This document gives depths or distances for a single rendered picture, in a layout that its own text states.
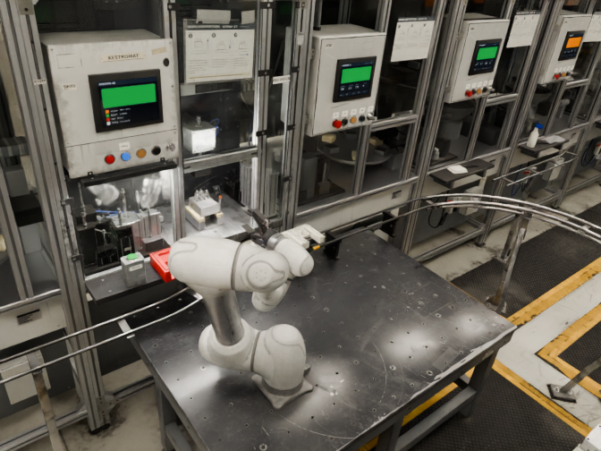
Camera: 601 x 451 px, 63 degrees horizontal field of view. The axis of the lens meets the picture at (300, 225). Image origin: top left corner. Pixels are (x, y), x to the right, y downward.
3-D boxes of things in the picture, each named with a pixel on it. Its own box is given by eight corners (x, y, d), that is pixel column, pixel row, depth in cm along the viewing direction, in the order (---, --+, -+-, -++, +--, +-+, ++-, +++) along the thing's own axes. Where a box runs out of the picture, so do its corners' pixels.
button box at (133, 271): (128, 288, 199) (125, 264, 193) (121, 277, 204) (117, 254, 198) (147, 281, 203) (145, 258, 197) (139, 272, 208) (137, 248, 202)
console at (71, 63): (72, 182, 175) (49, 47, 152) (50, 153, 194) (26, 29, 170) (181, 159, 199) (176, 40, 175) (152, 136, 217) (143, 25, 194)
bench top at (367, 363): (249, 519, 152) (249, 512, 150) (120, 320, 221) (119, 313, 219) (515, 333, 235) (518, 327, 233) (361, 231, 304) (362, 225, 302)
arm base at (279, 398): (322, 385, 194) (324, 375, 191) (276, 412, 181) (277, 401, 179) (294, 356, 206) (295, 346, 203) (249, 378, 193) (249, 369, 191)
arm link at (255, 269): (294, 249, 142) (248, 242, 143) (285, 253, 124) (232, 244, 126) (287, 293, 142) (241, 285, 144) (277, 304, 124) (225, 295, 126)
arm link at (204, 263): (254, 379, 188) (198, 369, 190) (264, 339, 197) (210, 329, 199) (232, 280, 125) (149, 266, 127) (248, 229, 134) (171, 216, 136)
